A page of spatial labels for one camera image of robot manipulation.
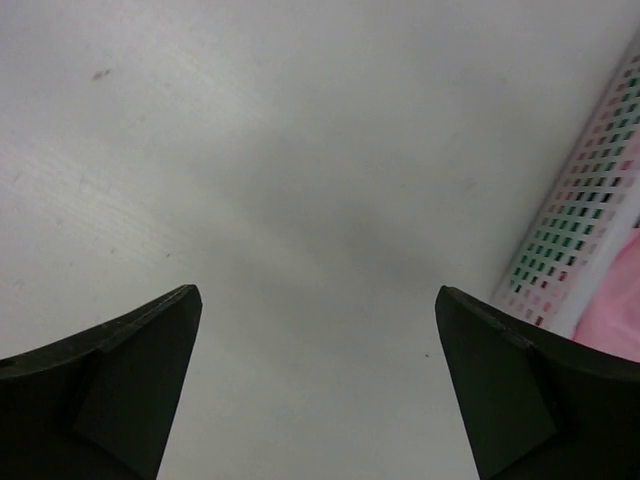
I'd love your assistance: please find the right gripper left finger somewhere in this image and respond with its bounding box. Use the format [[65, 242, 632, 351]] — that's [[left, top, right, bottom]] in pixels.
[[1, 285, 202, 479]]

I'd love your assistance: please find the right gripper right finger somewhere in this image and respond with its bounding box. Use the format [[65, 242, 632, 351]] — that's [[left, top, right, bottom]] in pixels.
[[435, 286, 639, 480]]

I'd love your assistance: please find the pink t-shirt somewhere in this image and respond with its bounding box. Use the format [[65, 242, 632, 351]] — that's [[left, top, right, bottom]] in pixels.
[[573, 226, 640, 362]]

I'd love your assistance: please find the white perforated plastic basket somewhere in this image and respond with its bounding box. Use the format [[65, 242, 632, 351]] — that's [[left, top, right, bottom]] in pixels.
[[492, 38, 639, 338]]

